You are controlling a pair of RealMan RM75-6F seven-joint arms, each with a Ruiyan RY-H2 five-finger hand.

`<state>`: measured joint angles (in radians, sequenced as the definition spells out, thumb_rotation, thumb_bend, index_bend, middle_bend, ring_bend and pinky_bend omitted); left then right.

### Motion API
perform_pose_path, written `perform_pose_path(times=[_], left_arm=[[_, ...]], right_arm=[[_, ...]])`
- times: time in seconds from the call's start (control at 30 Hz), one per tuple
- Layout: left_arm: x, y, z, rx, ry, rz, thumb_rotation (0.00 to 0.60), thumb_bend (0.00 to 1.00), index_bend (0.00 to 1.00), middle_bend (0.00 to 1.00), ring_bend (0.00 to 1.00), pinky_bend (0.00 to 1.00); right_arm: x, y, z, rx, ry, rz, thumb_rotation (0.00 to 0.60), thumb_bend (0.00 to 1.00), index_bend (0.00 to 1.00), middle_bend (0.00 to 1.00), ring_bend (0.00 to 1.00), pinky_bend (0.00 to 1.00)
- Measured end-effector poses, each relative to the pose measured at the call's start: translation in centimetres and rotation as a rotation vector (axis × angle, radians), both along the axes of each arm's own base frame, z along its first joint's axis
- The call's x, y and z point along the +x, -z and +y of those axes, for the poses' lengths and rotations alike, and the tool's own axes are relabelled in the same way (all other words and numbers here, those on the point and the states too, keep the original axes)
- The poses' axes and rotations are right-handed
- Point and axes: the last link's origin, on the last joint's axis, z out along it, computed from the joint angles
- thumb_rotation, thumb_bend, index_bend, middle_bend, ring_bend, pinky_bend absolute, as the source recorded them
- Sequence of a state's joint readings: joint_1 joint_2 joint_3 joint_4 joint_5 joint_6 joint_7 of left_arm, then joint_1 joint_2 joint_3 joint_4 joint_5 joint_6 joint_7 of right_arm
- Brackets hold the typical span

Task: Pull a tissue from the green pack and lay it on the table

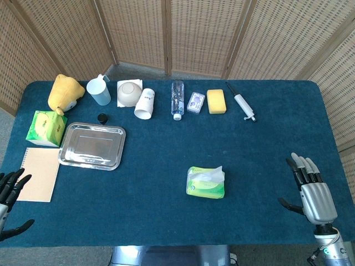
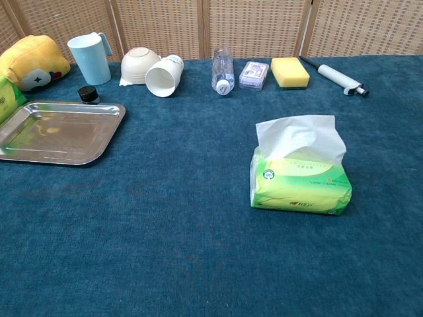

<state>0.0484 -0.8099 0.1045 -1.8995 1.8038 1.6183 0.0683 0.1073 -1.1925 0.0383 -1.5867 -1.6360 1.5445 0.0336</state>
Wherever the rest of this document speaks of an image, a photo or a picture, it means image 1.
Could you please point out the small black cap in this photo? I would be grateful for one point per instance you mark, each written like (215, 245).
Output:
(102, 118)

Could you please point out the green tissue box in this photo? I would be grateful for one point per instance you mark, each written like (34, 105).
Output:
(45, 127)

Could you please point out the silver blue robot base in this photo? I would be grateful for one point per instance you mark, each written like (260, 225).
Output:
(172, 256)

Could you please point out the white paper cup stack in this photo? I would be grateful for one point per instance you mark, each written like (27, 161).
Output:
(145, 104)

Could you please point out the beige bowl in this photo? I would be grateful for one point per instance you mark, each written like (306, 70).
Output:
(129, 94)

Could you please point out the yellow sponge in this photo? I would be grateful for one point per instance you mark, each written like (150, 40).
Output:
(216, 101)

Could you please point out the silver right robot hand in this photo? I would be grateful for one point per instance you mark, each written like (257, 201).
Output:
(317, 199)

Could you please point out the wicker folding screen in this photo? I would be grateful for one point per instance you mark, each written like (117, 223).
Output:
(194, 33)

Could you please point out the dark blue table cloth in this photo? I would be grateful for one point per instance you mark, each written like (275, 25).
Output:
(166, 144)

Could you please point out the green soft tissue pack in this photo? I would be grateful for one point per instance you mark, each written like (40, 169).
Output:
(205, 189)

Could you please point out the tan spiral notebook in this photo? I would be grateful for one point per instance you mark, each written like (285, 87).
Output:
(40, 174)

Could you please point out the yellow plush toy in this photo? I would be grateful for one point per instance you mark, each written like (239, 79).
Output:
(65, 92)

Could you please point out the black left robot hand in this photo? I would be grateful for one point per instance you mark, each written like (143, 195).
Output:
(11, 185)

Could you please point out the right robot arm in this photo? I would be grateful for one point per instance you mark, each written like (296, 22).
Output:
(331, 246)

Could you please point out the rectangular metal tray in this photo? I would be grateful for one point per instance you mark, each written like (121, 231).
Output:
(93, 145)

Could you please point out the light blue plastic cup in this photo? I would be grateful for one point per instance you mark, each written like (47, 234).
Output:
(99, 92)

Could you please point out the clear plastic water bottle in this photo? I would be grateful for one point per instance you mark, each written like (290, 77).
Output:
(177, 98)

